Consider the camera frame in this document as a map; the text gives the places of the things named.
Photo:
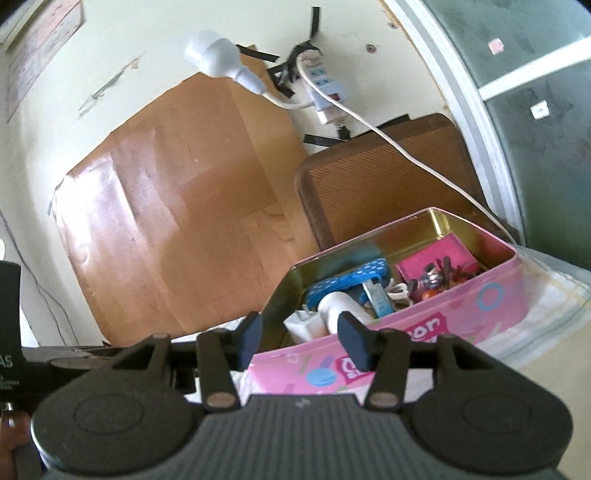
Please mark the window with white frame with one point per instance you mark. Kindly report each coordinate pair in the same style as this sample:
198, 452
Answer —
531, 138

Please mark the white plastic bottle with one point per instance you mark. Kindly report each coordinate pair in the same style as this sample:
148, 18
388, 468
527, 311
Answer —
337, 307

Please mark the black tape strip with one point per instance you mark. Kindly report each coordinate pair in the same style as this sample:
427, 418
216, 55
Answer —
315, 21
258, 54
284, 74
321, 140

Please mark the white power adapter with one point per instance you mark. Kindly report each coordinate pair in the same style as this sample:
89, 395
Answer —
304, 327

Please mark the white bed sheet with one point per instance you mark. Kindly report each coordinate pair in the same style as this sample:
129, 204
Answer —
554, 295

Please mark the person's left hand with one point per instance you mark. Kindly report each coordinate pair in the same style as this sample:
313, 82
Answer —
9, 434

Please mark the pink cardboard box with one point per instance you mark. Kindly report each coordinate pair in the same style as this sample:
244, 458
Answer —
434, 254

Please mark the white power strip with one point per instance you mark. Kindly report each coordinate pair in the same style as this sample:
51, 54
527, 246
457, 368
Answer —
325, 87

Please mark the brown woven board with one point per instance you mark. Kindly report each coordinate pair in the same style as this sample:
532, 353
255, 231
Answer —
369, 184

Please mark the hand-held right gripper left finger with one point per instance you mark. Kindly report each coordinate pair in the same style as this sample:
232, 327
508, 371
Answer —
249, 341

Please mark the wall poster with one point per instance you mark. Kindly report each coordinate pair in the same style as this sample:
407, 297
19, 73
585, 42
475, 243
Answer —
37, 46

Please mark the pink tin box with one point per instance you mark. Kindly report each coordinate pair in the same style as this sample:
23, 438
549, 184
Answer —
415, 332

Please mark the wood-grain wall sheet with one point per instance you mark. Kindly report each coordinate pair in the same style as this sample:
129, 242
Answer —
184, 207

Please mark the red toy figure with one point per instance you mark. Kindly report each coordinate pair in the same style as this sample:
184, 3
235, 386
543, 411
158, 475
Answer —
434, 281

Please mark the blue dotted plastic toy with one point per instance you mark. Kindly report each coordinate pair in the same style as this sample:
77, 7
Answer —
341, 281

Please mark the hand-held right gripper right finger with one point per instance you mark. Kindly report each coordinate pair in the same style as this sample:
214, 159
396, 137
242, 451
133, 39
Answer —
353, 344

